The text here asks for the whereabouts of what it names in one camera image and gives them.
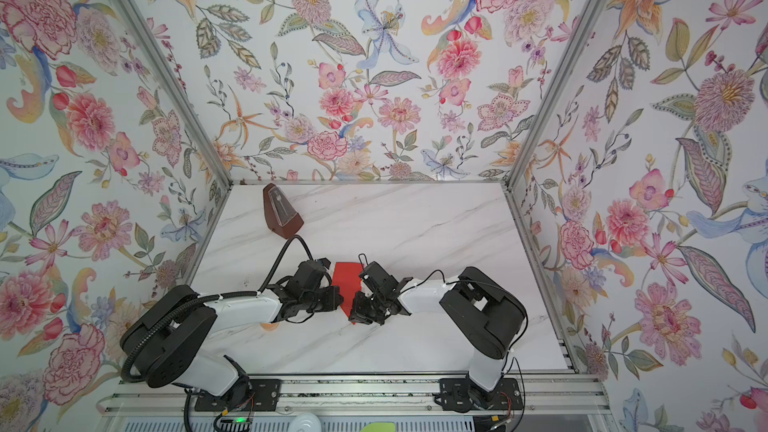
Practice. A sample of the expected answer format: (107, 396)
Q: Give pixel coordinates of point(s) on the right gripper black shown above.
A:
(358, 314)

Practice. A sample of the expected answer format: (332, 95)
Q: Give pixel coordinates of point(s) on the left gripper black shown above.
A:
(333, 294)

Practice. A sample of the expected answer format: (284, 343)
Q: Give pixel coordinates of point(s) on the red square paper sheet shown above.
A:
(346, 276)

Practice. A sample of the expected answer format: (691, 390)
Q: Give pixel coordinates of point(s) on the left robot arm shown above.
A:
(166, 346)

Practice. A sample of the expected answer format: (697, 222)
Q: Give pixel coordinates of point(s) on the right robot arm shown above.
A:
(491, 318)

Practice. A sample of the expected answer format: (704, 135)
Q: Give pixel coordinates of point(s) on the brown wooden metronome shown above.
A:
(280, 215)

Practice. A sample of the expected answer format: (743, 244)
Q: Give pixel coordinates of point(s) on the green object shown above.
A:
(379, 427)

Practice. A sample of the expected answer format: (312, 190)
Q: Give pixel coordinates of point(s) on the white round object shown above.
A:
(306, 422)

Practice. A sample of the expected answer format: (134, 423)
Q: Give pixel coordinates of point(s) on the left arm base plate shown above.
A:
(237, 395)

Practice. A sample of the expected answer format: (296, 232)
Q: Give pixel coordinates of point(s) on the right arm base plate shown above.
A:
(480, 395)

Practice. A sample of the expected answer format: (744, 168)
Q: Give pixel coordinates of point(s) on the aluminium front rail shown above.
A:
(392, 394)

